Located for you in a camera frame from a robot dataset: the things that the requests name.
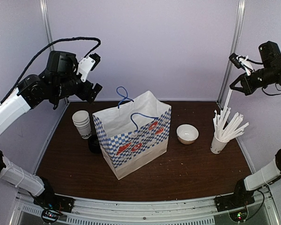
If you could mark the white cup holding straws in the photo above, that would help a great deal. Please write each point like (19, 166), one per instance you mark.
(217, 146)

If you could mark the bundle of white wrapped straws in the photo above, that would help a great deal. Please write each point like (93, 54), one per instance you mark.
(225, 130)

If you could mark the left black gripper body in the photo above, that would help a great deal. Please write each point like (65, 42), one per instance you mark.
(84, 94)

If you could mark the single white straw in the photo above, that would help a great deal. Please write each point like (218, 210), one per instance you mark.
(227, 103)

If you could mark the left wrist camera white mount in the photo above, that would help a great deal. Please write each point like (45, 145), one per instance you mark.
(86, 65)

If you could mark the aluminium front rail frame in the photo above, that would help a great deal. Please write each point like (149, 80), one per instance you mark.
(200, 211)

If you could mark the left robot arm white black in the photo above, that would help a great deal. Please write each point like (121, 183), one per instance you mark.
(62, 77)

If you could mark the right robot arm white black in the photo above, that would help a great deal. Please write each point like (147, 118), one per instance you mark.
(270, 74)

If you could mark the stack of white paper cups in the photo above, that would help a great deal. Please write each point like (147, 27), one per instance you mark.
(81, 121)

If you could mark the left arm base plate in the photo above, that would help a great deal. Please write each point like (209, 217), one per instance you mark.
(59, 203)

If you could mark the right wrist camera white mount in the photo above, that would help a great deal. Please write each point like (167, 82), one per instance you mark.
(242, 62)

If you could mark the right aluminium corner post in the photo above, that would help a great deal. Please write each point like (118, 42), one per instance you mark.
(235, 42)

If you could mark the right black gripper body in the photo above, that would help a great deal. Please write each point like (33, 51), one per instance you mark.
(251, 87)

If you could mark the stack of black cup lids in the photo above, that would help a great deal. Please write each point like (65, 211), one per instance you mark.
(93, 144)

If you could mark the checkered paper takeout bag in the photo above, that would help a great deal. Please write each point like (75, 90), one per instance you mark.
(133, 133)

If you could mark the white ceramic bowl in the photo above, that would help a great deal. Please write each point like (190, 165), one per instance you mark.
(187, 134)

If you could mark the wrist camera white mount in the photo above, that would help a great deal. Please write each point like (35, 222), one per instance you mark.
(242, 62)
(86, 65)

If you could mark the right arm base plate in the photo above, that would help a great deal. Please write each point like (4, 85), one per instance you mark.
(229, 202)

